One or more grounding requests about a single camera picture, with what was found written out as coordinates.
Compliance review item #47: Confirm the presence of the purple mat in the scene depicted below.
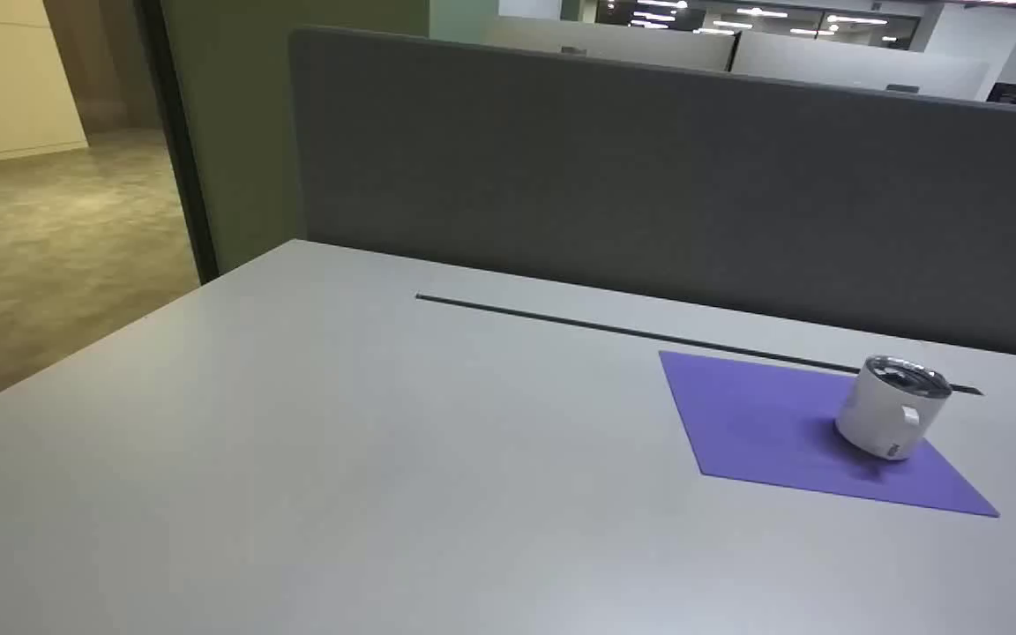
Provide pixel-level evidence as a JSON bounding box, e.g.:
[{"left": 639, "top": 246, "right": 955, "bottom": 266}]
[{"left": 657, "top": 349, "right": 1001, "bottom": 523}]

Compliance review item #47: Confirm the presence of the grey desk partition panel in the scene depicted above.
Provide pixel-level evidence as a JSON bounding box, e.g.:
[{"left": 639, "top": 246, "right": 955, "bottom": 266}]
[{"left": 287, "top": 23, "right": 1016, "bottom": 364}]

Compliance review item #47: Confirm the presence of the white mug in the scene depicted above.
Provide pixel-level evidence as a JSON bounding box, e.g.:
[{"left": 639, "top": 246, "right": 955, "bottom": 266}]
[{"left": 831, "top": 353, "right": 955, "bottom": 465}]

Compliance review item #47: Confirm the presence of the dark door frame post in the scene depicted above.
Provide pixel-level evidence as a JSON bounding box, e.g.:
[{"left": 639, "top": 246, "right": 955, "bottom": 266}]
[{"left": 129, "top": 0, "right": 221, "bottom": 286}]

